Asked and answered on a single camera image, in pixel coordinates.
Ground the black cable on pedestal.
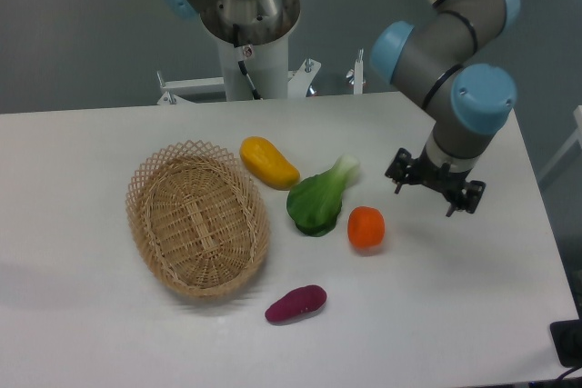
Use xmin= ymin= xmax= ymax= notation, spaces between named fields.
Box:
xmin=232 ymin=24 xmax=264 ymax=101

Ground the yellow mango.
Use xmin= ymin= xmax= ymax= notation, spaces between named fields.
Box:
xmin=239 ymin=136 xmax=300 ymax=190

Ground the white frame at right edge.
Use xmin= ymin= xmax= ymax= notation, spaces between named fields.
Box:
xmin=537 ymin=105 xmax=581 ymax=191

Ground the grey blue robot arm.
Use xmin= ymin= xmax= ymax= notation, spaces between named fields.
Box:
xmin=165 ymin=0 xmax=520 ymax=213

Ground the orange fruit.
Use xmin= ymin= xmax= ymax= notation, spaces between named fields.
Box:
xmin=347 ymin=206 xmax=386 ymax=249

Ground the purple sweet potato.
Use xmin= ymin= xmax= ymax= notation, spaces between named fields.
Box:
xmin=265 ymin=284 xmax=327 ymax=324

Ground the green bok choy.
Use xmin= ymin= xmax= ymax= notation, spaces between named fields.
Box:
xmin=286 ymin=154 xmax=360 ymax=236

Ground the black device at table corner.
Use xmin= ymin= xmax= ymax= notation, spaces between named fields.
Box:
xmin=549 ymin=319 xmax=581 ymax=367

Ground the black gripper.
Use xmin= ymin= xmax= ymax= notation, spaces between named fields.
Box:
xmin=385 ymin=148 xmax=486 ymax=217

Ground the woven wicker basket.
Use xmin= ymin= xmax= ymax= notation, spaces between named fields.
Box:
xmin=126 ymin=141 xmax=270 ymax=299

